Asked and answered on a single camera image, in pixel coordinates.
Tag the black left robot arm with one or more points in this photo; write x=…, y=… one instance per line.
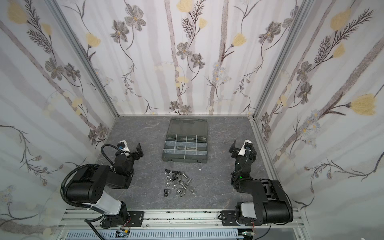
x=84, y=187

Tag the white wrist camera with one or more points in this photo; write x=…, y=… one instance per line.
x=243, y=150
x=123, y=147

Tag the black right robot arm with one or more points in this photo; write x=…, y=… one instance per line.
x=270, y=204

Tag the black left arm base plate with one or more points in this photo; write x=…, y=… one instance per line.
x=136, y=219

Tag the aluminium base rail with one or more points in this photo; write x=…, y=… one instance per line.
x=171, y=219

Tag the green plastic organizer box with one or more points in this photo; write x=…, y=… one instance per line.
x=186, y=141

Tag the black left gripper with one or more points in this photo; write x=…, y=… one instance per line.
x=133, y=153

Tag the white slotted cable duct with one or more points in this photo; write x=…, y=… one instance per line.
x=193, y=234

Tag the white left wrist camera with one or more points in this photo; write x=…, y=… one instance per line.
x=123, y=147

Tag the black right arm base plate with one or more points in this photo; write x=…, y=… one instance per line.
x=228, y=218

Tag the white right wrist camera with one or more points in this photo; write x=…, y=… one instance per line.
x=243, y=150

